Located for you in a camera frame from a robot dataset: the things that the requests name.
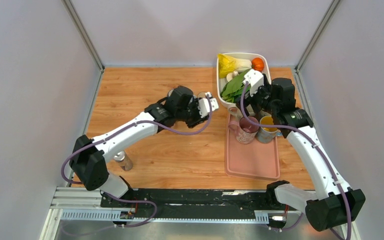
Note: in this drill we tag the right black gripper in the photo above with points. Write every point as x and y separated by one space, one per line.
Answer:
250 100

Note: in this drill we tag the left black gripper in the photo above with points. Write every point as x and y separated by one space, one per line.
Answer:
197 120

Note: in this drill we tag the blue butterfly mug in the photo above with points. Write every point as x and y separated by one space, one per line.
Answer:
266 134

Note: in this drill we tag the pink upside-down mug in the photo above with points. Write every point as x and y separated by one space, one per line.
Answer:
244 130

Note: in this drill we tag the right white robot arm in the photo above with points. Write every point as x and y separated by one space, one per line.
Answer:
334 203

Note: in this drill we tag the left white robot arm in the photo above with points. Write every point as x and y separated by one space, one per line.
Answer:
90 156

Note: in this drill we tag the orange small mug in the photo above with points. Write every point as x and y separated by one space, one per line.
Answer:
201 95

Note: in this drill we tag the green leafy vegetable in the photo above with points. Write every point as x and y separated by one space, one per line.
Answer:
234 88

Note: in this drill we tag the small orange pumpkin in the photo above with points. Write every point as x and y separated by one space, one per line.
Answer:
258 64

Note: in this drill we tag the white mushroom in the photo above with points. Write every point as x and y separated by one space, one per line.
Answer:
231 75

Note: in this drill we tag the white vegetable bin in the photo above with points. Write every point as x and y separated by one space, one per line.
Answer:
221 82

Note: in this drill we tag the yellow napa cabbage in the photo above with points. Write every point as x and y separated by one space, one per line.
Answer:
228 64

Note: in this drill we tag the pink plastic tray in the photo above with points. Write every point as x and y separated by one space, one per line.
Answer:
255 160

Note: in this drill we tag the silver metal bottle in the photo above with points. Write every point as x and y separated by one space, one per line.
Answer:
123 160

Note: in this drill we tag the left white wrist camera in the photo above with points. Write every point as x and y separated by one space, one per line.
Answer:
207 103

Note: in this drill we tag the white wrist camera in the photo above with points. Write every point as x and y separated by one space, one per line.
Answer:
207 103
254 80

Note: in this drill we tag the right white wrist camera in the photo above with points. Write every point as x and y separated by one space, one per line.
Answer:
254 80

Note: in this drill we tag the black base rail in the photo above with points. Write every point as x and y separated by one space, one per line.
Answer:
195 203

